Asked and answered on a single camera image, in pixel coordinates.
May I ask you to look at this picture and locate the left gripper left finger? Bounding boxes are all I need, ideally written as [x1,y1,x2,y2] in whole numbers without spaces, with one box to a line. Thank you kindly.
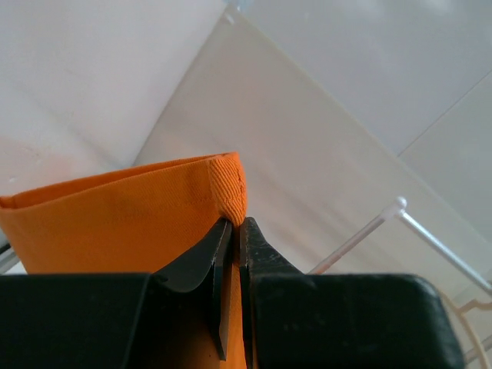
[153,218,233,361]

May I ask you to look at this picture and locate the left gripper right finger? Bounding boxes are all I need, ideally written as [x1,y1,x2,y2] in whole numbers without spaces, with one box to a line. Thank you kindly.
[239,217,315,368]

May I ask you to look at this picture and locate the orange trousers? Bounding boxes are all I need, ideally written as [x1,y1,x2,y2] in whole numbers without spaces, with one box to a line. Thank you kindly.
[1,153,247,368]

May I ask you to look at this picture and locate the wooden clothes hanger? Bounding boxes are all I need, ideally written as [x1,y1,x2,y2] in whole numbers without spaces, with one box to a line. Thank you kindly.
[438,290,491,368]

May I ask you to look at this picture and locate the white clothes rack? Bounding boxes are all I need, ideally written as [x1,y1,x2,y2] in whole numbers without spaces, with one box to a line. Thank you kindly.
[309,197,491,297]

